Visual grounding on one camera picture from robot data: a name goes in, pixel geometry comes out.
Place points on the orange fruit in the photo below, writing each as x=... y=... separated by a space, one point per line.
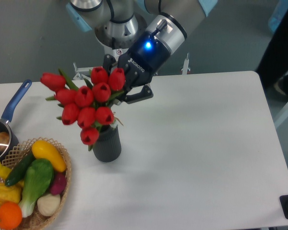
x=10 y=216

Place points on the dark grey ribbed vase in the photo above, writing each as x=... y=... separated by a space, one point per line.
x=108 y=146

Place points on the blue plastic bag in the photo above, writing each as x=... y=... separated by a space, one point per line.
x=277 y=15

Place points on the green bok choy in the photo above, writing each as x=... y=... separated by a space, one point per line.
x=36 y=182

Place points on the red tulip bouquet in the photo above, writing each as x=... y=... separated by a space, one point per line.
x=88 y=105

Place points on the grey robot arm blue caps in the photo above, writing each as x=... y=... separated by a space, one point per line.
x=169 y=21

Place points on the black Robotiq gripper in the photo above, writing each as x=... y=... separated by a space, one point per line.
x=141 y=61

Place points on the white garlic bulb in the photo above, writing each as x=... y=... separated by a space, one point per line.
x=48 y=204

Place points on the blue handled saucepan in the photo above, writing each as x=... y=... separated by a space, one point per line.
x=7 y=115

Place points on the yellow bell pepper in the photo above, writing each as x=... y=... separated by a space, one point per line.
x=10 y=193

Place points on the dark green cucumber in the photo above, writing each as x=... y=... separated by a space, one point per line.
x=19 y=171

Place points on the yellow banana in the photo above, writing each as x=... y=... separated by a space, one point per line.
x=4 y=171

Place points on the purple red vegetable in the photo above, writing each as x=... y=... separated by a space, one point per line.
x=58 y=185

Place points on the yellow squash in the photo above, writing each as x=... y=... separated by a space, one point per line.
x=42 y=149

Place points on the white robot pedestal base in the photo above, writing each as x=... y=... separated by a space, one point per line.
x=137 y=24

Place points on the person in black trousers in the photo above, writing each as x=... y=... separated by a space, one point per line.
x=273 y=67

